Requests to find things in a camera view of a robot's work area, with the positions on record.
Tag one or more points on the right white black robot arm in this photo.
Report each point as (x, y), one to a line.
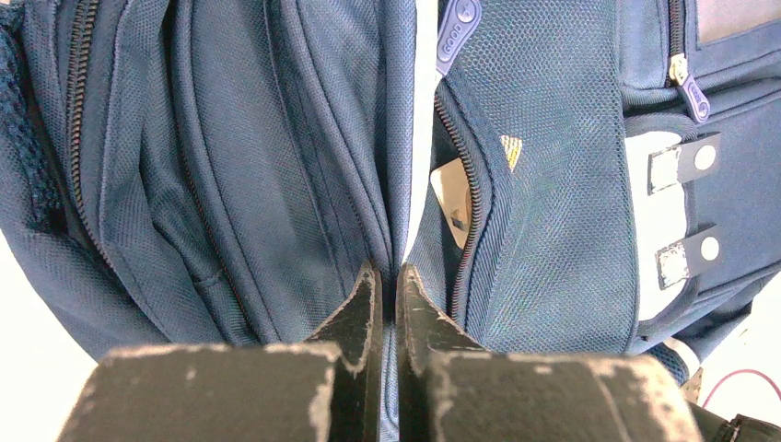
(740, 428)

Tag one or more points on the navy blue backpack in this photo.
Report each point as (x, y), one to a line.
(217, 172)

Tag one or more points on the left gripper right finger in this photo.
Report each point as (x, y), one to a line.
(452, 389)

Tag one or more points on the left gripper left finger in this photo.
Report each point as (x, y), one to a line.
(325, 388)

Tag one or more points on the orange triangular card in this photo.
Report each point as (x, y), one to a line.
(452, 190)

